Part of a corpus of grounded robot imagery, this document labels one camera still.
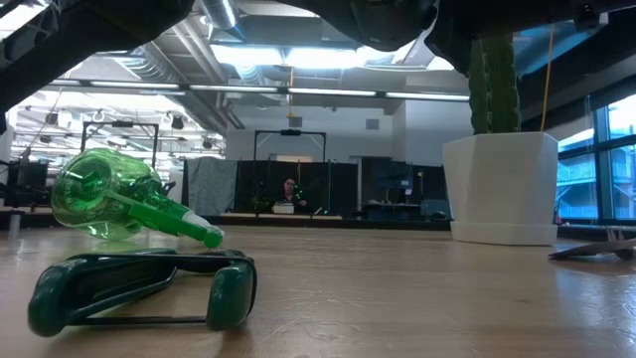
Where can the white faceted plant pot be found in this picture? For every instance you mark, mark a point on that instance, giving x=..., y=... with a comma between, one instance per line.
x=497, y=189

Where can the person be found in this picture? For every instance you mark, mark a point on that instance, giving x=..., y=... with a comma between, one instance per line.
x=289, y=191

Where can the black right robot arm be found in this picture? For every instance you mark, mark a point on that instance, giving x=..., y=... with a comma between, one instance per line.
x=497, y=20

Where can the small potted plant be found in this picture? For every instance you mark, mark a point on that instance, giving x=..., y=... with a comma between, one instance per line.
x=261, y=202

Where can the green plastic spray bottle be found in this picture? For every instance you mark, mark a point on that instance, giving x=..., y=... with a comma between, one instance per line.
x=99, y=194

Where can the black background gantry frame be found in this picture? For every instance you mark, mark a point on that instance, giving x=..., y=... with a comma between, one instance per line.
x=290, y=132

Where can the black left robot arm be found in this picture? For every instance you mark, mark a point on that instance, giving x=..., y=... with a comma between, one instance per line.
x=74, y=40

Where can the fluorescent ceiling light tube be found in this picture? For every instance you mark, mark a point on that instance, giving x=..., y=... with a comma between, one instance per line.
x=233, y=88
x=427, y=95
x=134, y=84
x=333, y=92

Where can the small white box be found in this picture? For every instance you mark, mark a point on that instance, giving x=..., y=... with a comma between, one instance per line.
x=283, y=208

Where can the grey curtain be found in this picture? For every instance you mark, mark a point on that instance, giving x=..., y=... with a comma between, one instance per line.
x=211, y=184

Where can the large window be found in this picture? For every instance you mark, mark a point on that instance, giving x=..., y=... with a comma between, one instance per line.
x=576, y=184

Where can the green cactus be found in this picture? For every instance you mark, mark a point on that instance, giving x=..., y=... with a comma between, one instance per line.
x=497, y=89

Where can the black partition panels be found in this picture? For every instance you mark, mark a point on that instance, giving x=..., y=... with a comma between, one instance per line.
x=258, y=179

